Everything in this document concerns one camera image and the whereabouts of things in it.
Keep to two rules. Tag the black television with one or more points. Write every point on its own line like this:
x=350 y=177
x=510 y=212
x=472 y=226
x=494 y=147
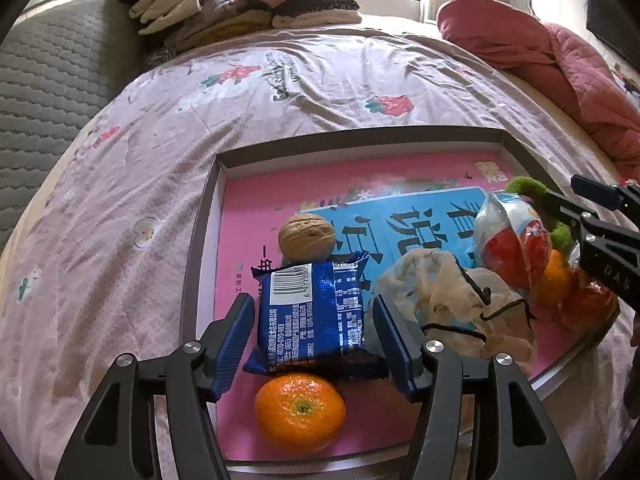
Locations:
x=612 y=25

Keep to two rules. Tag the walnut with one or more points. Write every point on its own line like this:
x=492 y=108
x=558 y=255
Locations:
x=306 y=235

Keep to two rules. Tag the clear packet with red snack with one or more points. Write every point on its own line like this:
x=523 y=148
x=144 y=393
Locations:
x=510 y=245

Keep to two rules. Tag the pink quilt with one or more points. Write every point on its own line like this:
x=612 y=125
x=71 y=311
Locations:
x=590 y=85

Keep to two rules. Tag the grey quilted headboard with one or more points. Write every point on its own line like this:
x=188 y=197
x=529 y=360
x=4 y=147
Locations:
x=50 y=85

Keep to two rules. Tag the shallow box tray pink base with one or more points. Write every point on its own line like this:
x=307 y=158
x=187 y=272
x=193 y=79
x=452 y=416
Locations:
x=200 y=260

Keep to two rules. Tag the cream bed sheet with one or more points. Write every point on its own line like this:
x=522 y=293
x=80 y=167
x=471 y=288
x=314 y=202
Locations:
x=395 y=22

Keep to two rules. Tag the red-orange snack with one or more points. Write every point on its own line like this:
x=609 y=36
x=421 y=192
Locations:
x=590 y=305

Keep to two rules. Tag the blue snack packet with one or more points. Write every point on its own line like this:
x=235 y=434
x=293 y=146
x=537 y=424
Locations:
x=310 y=320

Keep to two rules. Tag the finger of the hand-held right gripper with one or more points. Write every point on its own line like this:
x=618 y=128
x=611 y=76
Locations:
x=600 y=191
x=565 y=209

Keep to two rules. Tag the pile of folded clothes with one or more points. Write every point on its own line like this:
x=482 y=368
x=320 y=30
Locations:
x=250 y=20

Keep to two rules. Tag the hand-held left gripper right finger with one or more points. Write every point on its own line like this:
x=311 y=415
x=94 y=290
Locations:
x=395 y=345

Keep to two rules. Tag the orange with stem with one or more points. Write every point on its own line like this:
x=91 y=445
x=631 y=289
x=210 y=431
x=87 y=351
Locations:
x=555 y=280

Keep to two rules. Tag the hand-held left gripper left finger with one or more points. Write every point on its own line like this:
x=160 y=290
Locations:
x=232 y=345

